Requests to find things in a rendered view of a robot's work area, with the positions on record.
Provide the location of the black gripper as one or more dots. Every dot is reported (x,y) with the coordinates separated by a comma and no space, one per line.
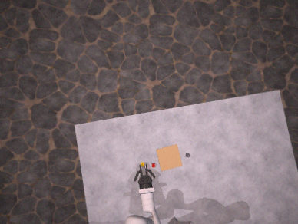
(144,178)

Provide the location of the tan square mat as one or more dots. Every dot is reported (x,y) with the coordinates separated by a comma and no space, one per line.
(169,157)

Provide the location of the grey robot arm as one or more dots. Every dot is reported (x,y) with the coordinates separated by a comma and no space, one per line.
(147,199)

